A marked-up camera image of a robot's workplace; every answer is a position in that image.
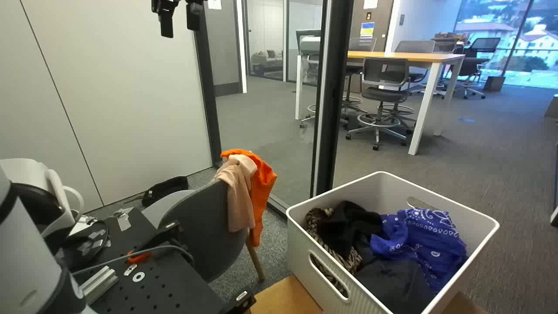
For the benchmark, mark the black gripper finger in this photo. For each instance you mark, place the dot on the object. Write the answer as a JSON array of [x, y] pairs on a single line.
[[194, 15], [166, 19]]

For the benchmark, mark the orange cloth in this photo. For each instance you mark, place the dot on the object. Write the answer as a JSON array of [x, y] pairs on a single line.
[[264, 181]]

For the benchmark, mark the beige pink cloth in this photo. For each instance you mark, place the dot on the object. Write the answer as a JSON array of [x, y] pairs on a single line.
[[239, 198]]

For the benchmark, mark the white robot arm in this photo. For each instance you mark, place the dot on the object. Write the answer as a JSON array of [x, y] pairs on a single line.
[[23, 263]]

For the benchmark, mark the grey chair behind glass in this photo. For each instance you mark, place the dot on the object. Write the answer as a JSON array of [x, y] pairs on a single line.
[[307, 47]]

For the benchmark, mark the grey office stool chair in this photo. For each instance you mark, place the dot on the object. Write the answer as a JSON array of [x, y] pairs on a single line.
[[386, 88]]

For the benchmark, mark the grey chair with wooden legs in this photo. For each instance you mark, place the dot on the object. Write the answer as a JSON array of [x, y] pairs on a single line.
[[202, 228]]

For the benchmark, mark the black office chair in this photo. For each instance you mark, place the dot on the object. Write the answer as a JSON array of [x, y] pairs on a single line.
[[473, 59]]

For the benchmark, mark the white plastic storage box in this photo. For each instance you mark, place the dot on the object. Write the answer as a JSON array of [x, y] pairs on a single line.
[[325, 285]]

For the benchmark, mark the wide black pillar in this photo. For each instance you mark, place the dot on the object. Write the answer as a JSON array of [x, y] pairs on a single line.
[[332, 88]]

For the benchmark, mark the white paper tag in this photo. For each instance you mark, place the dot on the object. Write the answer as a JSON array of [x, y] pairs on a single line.
[[124, 221]]

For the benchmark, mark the white desk with wooden top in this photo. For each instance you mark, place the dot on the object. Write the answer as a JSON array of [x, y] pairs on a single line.
[[406, 57]]

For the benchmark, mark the black button controller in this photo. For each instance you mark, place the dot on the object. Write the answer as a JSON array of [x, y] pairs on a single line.
[[87, 245]]

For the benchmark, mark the brown basket on desk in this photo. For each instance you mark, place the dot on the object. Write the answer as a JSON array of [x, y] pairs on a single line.
[[448, 43]]

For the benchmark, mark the black cloth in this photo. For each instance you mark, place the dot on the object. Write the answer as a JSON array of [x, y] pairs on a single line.
[[345, 228]]

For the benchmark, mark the black perforated robot table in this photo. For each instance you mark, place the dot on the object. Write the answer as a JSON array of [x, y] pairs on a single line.
[[168, 291]]

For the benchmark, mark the silver aluminium bar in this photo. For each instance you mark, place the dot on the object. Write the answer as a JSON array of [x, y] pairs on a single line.
[[98, 284]]

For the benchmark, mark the leopard print cloth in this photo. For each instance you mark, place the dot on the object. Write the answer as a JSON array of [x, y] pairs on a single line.
[[342, 259]]

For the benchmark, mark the black table clamp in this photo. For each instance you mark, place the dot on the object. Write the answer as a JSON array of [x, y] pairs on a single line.
[[241, 301]]

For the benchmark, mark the small brown bin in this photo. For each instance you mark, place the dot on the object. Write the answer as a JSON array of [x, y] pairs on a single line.
[[494, 85]]

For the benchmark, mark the blue patterned bandana cloth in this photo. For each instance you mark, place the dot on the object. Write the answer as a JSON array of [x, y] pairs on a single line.
[[429, 242]]

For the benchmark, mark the dark grey cloth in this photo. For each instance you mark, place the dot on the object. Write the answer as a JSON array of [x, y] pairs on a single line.
[[394, 285]]

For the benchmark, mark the thin black door post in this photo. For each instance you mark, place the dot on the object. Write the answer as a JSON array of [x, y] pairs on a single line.
[[208, 94]]

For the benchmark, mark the blue yellow wall poster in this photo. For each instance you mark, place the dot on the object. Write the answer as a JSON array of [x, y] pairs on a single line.
[[366, 31]]

